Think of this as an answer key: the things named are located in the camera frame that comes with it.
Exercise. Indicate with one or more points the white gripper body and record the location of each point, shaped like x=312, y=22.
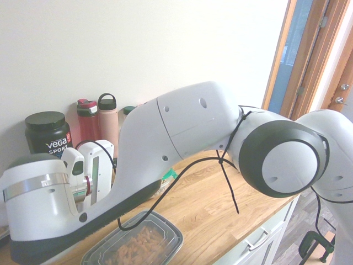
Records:
x=103, y=168

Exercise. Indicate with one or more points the green round container lid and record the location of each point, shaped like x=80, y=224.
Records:
x=169, y=174

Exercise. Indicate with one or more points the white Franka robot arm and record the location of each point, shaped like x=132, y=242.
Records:
x=193, y=118

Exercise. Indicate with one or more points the round translucent plastic food container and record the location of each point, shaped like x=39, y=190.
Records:
x=162, y=187

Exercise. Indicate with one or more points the black rectangular clear-lidded food container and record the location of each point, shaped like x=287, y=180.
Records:
x=154, y=220

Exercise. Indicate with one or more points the pink bottle with black cap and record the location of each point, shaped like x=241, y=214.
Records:
x=108, y=127

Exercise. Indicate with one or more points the red water bottle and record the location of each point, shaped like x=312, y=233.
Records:
x=88, y=124

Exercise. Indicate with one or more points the jar with green cap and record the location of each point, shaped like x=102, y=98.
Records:
x=127, y=111

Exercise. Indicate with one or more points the black Vega protein tub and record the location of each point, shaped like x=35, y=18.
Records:
x=47, y=135

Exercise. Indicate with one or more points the orange pasta pieces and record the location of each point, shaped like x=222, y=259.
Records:
x=138, y=245

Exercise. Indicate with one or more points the white cabinet drawer front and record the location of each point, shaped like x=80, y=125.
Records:
x=264, y=248

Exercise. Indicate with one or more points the green black clamp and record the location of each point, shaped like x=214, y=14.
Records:
x=310, y=240

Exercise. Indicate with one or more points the silver door lock knob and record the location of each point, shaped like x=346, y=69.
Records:
x=344, y=87

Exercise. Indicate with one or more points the wooden door frame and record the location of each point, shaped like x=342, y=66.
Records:
x=306, y=55

